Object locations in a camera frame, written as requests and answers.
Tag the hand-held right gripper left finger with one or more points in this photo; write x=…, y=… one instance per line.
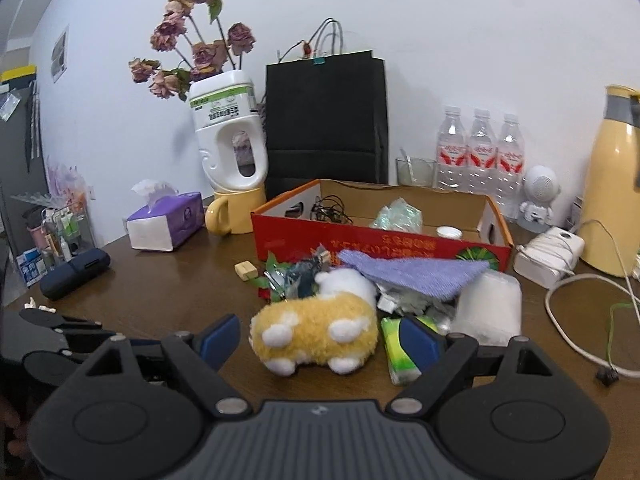
x=220, y=342

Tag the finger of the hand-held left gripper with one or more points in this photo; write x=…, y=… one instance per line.
x=85, y=340
x=55, y=319

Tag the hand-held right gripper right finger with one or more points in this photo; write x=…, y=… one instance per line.
x=417, y=345

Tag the green tissue pack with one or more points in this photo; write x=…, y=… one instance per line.
x=397, y=355

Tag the purple woven cloth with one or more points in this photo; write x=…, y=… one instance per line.
x=415, y=272

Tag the red artificial flower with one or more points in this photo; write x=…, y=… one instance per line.
x=267, y=282

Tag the yellow and white plush toy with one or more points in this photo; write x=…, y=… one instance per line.
x=312, y=327

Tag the red cardboard box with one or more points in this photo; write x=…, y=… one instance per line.
x=360, y=242

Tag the white plastic container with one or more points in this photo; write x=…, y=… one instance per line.
x=487, y=307

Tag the grey small container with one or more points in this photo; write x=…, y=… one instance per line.
x=576, y=212

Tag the dark blue glasses case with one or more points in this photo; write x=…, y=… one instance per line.
x=75, y=272

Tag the small beige eraser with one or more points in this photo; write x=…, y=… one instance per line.
x=246, y=270

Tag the clear desk organizer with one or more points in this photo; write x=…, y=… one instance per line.
x=60, y=235

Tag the iridescent plastic bag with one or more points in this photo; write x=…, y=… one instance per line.
x=397, y=216

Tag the yellow mug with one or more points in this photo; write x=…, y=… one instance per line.
x=235, y=210

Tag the purple tissue box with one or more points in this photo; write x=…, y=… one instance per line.
x=165, y=220

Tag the white power bank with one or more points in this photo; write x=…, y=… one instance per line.
x=542, y=257

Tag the clear glass cup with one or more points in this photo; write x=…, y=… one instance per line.
x=415, y=172

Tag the clear spoon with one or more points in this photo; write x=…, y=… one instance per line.
x=407, y=160

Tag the red label water bottle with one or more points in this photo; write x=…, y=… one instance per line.
x=511, y=165
x=451, y=155
x=481, y=157

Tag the white astronaut speaker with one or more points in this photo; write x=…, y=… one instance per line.
x=540, y=195

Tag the grey cabinet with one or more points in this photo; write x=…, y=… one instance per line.
x=15, y=125

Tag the white plastic jug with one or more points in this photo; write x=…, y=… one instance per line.
x=225, y=130

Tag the black paper bag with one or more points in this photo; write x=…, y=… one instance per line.
x=325, y=120

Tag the yellow thermos jug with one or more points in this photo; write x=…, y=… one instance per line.
x=612, y=185

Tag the dried rose bouquet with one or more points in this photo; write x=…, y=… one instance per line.
x=195, y=40

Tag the wall picture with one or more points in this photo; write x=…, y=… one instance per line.
x=60, y=55

